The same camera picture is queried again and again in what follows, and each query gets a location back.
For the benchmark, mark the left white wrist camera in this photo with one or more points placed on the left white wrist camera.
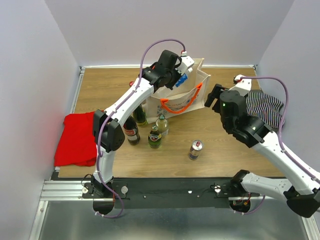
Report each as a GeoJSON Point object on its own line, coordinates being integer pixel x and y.
{"type": "Point", "coordinates": [186, 64]}

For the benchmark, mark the striped folded cloth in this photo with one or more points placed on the striped folded cloth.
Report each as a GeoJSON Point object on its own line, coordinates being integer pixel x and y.
{"type": "Point", "coordinates": [265, 107]}

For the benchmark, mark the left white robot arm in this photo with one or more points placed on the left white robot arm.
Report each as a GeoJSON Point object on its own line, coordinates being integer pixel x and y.
{"type": "Point", "coordinates": [108, 124]}

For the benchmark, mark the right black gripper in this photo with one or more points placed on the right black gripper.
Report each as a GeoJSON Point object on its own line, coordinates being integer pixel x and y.
{"type": "Point", "coordinates": [217, 89]}

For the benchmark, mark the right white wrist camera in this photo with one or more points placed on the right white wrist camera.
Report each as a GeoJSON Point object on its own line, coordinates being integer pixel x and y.
{"type": "Point", "coordinates": [242, 85]}

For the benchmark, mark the rear green glass bottle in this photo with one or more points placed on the rear green glass bottle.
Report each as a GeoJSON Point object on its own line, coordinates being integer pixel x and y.
{"type": "Point", "coordinates": [139, 116]}

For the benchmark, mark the blue label water bottle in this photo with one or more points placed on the blue label water bottle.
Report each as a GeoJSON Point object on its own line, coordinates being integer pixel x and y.
{"type": "Point", "coordinates": [181, 80]}

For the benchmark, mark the red bull energy can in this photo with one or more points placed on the red bull energy can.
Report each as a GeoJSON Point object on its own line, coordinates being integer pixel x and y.
{"type": "Point", "coordinates": [195, 149]}

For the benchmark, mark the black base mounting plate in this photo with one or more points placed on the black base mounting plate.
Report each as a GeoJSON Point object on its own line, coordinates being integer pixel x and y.
{"type": "Point", "coordinates": [152, 193]}

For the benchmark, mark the front green beer bottle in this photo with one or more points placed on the front green beer bottle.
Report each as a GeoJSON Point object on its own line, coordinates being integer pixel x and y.
{"type": "Point", "coordinates": [154, 137]}

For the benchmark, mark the beige canvas tote bag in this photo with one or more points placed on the beige canvas tote bag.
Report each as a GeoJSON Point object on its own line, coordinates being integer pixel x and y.
{"type": "Point", "coordinates": [188, 96]}

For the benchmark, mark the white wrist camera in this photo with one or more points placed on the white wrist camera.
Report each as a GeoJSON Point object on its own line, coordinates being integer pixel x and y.
{"type": "Point", "coordinates": [242, 85]}
{"type": "Point", "coordinates": [186, 64]}

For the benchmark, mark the red folded cloth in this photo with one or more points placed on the red folded cloth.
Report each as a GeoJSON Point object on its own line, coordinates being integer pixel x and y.
{"type": "Point", "coordinates": [77, 144]}

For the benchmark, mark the clear glass soda bottle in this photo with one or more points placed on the clear glass soda bottle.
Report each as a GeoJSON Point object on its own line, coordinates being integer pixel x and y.
{"type": "Point", "coordinates": [162, 125]}

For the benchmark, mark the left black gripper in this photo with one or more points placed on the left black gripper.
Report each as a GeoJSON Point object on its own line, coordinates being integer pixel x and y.
{"type": "Point", "coordinates": [177, 75]}

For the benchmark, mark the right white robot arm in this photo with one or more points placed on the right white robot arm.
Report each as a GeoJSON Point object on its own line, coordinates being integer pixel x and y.
{"type": "Point", "coordinates": [300, 188]}

